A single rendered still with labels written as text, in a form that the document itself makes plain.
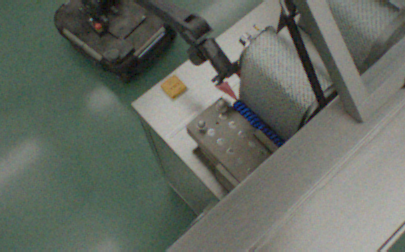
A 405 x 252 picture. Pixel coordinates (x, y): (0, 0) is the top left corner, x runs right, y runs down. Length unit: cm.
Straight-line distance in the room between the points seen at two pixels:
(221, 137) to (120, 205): 116
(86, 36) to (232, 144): 151
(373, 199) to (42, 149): 206
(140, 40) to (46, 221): 113
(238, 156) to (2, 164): 169
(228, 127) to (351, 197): 58
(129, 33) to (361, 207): 193
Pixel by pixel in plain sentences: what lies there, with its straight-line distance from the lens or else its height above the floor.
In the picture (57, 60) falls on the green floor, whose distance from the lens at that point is 291.
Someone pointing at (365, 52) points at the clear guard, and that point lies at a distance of 73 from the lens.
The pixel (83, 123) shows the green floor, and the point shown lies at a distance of 264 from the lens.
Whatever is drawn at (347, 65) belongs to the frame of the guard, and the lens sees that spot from 69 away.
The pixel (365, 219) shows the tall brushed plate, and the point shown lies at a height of 144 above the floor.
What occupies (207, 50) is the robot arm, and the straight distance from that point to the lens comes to 134.
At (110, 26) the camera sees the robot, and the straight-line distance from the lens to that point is 263.
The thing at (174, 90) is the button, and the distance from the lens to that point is 157.
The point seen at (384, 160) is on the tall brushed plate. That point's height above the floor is 144.
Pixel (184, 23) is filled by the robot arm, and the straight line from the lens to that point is 134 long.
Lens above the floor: 229
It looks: 66 degrees down
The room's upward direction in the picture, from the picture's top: 5 degrees counter-clockwise
